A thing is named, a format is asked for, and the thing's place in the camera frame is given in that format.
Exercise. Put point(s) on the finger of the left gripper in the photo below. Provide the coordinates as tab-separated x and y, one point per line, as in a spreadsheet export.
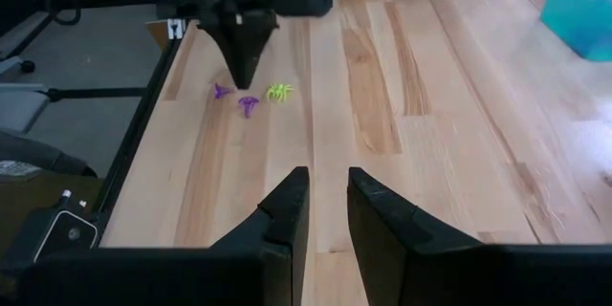
255	43
227	43

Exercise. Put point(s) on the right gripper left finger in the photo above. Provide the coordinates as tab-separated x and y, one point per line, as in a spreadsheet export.
289	215

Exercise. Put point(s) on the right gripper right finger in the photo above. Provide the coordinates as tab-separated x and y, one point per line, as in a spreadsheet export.
378	225

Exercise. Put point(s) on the purple plastic bat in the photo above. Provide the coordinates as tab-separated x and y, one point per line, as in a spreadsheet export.
221	91
248	104

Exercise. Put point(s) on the green plastic spider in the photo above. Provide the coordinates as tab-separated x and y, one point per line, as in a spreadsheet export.
279	92

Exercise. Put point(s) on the black caster wheel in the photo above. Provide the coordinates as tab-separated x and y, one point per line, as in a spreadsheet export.
28	66

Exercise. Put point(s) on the black device with white trim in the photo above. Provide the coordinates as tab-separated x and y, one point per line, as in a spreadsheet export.
48	234

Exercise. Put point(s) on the teal plastic bin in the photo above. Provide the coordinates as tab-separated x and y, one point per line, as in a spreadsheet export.
578	14

